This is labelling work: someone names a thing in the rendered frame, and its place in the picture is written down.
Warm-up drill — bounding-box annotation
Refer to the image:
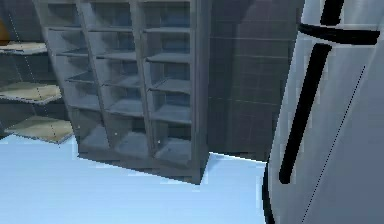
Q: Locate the grey open shelf unit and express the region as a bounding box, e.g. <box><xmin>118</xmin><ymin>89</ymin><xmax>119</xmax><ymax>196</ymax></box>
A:
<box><xmin>32</xmin><ymin>0</ymin><xmax>213</xmax><ymax>186</ymax></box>

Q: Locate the silver fridge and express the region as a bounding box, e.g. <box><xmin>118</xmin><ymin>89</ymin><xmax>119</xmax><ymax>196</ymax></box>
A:
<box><xmin>261</xmin><ymin>0</ymin><xmax>384</xmax><ymax>224</ymax></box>

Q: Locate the tan wooden shelf rack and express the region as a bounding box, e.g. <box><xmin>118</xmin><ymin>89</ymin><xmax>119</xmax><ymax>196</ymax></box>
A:
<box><xmin>0</xmin><ymin>40</ymin><xmax>75</xmax><ymax>145</ymax></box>

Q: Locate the long black fridge handle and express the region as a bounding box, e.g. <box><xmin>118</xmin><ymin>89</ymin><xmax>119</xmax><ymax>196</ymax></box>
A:
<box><xmin>278</xmin><ymin>43</ymin><xmax>333</xmax><ymax>185</ymax></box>

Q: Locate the short black fridge handle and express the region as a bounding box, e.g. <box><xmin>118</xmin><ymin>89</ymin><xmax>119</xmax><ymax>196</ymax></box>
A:
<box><xmin>319</xmin><ymin>0</ymin><xmax>346</xmax><ymax>27</ymax></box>

